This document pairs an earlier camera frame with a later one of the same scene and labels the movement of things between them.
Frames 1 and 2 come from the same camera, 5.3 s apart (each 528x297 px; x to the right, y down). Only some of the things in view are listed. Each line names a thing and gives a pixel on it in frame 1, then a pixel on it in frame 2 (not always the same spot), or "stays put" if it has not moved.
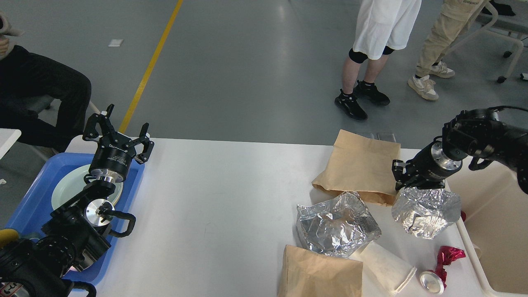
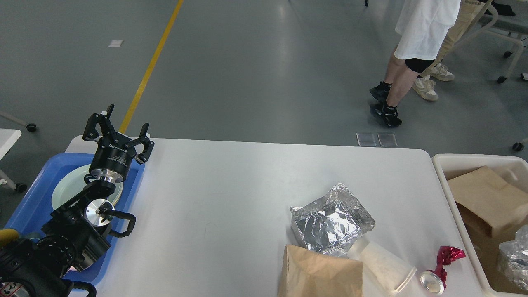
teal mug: [7, 235] stays put
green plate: [73, 185] stays put
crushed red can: [434, 281] stays put
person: [383, 26] → [421, 27]
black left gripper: [113, 151] stays put
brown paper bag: [361, 163] → [493, 211]
